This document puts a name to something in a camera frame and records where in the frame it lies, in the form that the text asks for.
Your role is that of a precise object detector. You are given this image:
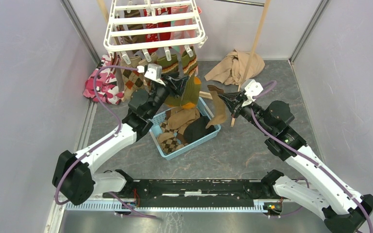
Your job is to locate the argyle sock in basket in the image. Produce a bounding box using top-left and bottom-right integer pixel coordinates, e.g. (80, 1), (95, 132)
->
(157, 120), (188, 154)

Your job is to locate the brown striped sock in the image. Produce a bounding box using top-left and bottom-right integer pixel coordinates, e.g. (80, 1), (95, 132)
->
(118, 10), (146, 44)

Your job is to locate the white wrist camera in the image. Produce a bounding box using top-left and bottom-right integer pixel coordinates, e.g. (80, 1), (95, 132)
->
(241, 79), (264, 100)
(136, 64), (166, 85)

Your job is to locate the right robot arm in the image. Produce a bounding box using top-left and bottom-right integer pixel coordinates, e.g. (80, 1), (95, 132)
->
(220, 92), (373, 233)

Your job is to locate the wooden frame stand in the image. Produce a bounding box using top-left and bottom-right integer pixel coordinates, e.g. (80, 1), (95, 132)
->
(96, 0), (271, 128)

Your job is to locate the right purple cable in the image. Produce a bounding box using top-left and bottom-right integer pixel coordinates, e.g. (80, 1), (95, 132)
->
(250, 80), (373, 233)

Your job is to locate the blue plastic basket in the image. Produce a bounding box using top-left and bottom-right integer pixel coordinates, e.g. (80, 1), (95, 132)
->
(150, 98), (221, 160)

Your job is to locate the red snowflake sock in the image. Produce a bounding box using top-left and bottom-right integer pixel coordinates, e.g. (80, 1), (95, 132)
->
(145, 7), (171, 42)

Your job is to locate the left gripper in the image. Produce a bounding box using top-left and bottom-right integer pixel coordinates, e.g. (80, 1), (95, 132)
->
(147, 71), (189, 119)

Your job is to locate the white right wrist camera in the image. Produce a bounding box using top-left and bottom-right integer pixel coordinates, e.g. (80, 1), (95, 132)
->
(241, 79), (264, 100)

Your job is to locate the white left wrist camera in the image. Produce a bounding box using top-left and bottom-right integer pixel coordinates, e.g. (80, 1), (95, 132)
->
(136, 64), (166, 85)

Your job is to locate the white plastic clip hanger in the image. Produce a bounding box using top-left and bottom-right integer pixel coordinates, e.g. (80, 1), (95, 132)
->
(103, 0), (207, 65)

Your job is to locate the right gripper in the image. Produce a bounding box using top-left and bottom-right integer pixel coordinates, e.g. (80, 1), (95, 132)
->
(219, 90), (273, 135)

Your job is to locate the green striped sock right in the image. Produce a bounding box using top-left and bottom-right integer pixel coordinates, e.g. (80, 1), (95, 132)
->
(181, 51), (202, 109)

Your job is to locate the black sock in basket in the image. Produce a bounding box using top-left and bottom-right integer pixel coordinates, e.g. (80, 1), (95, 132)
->
(183, 116), (216, 143)

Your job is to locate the tan brown sock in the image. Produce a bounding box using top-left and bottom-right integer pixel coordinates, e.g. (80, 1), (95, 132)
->
(205, 85), (227, 129)

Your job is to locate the pink sock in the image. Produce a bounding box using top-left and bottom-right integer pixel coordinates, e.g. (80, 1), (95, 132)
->
(170, 5), (196, 54)

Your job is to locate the green striped sock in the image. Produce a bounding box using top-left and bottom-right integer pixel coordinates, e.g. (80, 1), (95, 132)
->
(157, 54), (180, 107)
(181, 51), (202, 109)

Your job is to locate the tan sock in basket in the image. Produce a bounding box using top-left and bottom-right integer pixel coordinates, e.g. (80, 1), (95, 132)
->
(166, 107), (201, 134)

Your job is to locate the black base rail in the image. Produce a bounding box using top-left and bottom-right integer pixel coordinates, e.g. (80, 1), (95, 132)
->
(117, 179), (281, 207)

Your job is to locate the pink camouflage cloth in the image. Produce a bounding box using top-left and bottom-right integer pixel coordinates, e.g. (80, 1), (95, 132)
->
(83, 54), (124, 105)

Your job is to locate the green striped sock left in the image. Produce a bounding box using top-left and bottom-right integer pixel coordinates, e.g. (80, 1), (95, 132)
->
(157, 54), (180, 107)

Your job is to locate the argyle sock left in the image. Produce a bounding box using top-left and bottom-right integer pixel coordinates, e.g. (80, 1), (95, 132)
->
(120, 55), (144, 101)

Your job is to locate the beige cloth pile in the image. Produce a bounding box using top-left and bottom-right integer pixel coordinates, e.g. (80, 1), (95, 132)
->
(204, 50), (265, 85)

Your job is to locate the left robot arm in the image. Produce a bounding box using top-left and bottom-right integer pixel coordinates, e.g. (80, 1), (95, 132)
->
(52, 74), (189, 205)

